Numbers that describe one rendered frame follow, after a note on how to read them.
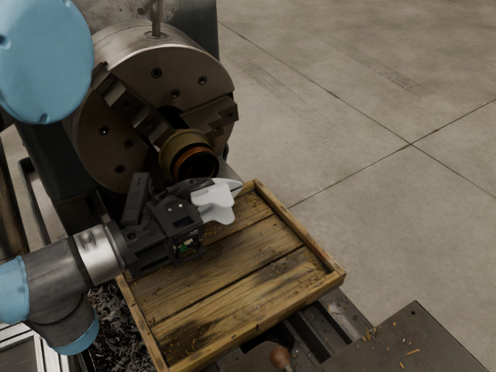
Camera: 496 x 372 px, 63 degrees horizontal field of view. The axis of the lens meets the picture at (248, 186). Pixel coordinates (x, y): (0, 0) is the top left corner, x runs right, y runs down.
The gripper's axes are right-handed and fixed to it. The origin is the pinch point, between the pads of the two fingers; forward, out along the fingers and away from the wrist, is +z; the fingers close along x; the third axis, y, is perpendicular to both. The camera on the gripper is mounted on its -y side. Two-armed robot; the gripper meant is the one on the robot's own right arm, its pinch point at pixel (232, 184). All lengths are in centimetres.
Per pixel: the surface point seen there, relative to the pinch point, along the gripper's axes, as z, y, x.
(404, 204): 122, -39, -108
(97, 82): -12.4, -20.3, 12.3
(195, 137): -1.7, -9.1, 4.3
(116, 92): -10.7, -16.6, 11.8
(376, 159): 136, -73, -108
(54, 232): -31, -60, -54
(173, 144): -5.4, -9.8, 4.0
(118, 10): -2.5, -36.9, 16.1
